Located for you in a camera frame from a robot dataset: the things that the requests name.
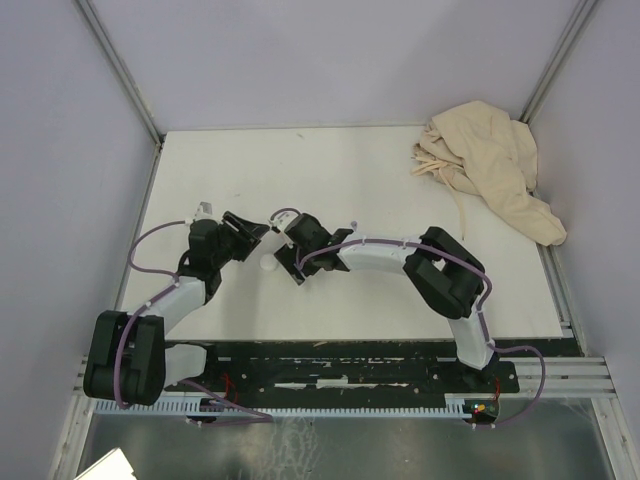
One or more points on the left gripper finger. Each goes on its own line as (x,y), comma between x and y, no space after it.
(245,227)
(243,247)

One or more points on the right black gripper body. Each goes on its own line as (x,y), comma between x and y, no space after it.
(306,263)

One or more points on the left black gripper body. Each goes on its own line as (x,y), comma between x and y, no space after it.
(230,239)

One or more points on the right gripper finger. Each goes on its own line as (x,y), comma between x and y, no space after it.
(285,255)
(298,276)

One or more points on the white earbud case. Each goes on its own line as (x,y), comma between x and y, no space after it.
(268,262)

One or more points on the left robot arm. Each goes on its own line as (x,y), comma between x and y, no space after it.
(129,361)

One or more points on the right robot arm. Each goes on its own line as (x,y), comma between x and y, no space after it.
(451,281)

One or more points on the beige cloth bag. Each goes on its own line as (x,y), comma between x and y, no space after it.
(477,149)

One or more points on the white paper corner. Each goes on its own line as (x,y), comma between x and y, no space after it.
(112,466)

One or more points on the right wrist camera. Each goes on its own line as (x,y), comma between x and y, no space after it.
(280,220)

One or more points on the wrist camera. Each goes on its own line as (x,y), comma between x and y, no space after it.
(202,212)
(280,220)

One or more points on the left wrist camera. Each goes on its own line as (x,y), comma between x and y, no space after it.
(202,212)

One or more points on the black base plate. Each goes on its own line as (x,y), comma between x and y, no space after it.
(329,400)

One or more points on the aluminium frame rail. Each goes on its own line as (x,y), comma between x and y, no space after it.
(550,372)

